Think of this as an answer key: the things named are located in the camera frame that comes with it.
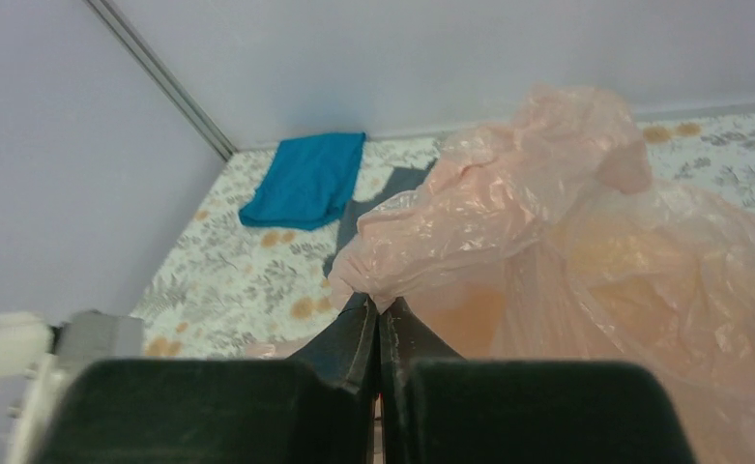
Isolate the left aluminium corner post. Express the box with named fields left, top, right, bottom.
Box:
left=84, top=0, right=238, bottom=161

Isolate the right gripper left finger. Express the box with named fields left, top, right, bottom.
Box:
left=32, top=294, right=377, bottom=463

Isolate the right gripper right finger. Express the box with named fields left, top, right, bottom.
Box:
left=379, top=301, right=695, bottom=463

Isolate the pink plastic trash bag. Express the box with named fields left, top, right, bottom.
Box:
left=246, top=83, right=755, bottom=464

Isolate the grey crumpled shirt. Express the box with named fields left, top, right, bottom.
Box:
left=323, top=159, right=436, bottom=276

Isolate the folded blue cloth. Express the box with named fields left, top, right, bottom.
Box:
left=238, top=132, right=366, bottom=231

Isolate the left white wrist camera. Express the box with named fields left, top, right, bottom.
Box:
left=0, top=309, right=144, bottom=463

